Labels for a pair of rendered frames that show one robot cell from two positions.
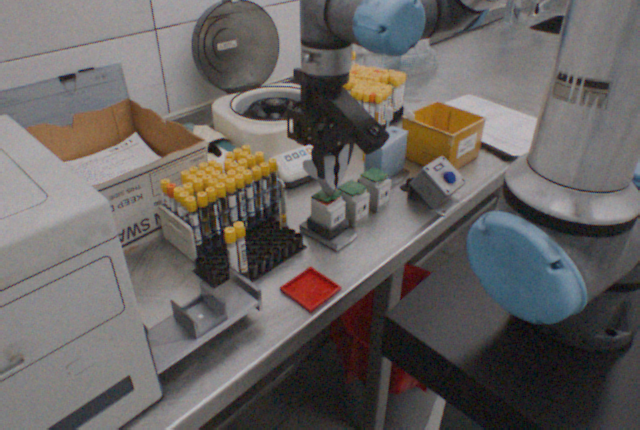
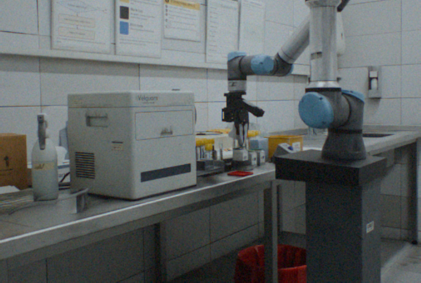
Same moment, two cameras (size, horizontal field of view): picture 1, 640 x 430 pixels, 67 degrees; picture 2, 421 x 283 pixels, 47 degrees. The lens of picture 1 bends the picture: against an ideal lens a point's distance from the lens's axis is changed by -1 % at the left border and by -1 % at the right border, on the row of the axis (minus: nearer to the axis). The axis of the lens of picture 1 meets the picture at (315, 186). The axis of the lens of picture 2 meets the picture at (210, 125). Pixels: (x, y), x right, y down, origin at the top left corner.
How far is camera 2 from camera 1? 123 cm
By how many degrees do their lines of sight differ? 30
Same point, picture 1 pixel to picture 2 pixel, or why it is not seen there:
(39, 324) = (176, 123)
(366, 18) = (255, 61)
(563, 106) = (313, 60)
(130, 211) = not seen: hidden behind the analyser
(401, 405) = not seen: outside the picture
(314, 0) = (234, 62)
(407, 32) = (269, 66)
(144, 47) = not seen: hidden behind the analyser
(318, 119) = (235, 109)
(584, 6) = (312, 37)
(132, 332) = (193, 144)
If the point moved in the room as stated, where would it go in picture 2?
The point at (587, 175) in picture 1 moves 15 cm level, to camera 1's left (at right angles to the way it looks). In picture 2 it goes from (323, 76) to (277, 76)
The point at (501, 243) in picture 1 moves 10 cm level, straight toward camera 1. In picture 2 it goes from (307, 101) to (303, 101)
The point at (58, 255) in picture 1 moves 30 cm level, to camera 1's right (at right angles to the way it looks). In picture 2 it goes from (183, 102) to (279, 101)
